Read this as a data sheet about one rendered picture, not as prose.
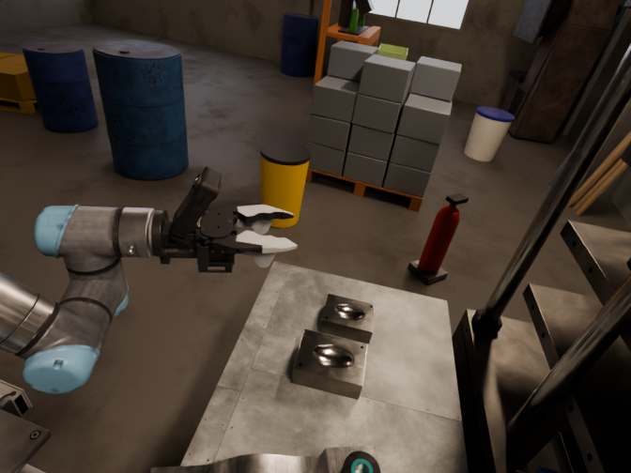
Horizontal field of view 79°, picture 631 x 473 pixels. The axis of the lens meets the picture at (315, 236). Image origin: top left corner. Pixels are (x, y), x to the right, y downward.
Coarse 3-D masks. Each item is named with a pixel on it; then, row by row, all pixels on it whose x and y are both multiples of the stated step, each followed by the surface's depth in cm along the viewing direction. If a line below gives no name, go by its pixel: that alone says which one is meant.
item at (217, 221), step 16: (208, 208) 60; (224, 208) 60; (160, 224) 55; (208, 224) 57; (224, 224) 58; (160, 240) 55; (176, 240) 58; (192, 240) 58; (208, 240) 56; (160, 256) 59; (176, 256) 60; (192, 256) 60; (208, 256) 59; (224, 256) 59; (224, 272) 61
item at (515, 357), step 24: (480, 336) 138; (504, 336) 140; (528, 336) 142; (480, 360) 129; (504, 360) 131; (528, 360) 132; (480, 384) 122; (504, 384) 123; (528, 384) 124; (480, 408) 118; (504, 408) 116; (480, 432) 114; (504, 432) 110; (552, 432) 112; (504, 456) 104; (528, 456) 105
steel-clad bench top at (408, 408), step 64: (256, 320) 129; (320, 320) 133; (384, 320) 137; (448, 320) 141; (256, 384) 110; (384, 384) 115; (448, 384) 118; (192, 448) 94; (256, 448) 96; (320, 448) 98; (384, 448) 100; (448, 448) 102
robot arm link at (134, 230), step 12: (120, 216) 55; (132, 216) 55; (144, 216) 55; (120, 228) 54; (132, 228) 54; (144, 228) 55; (120, 240) 54; (132, 240) 54; (144, 240) 55; (132, 252) 55; (144, 252) 56
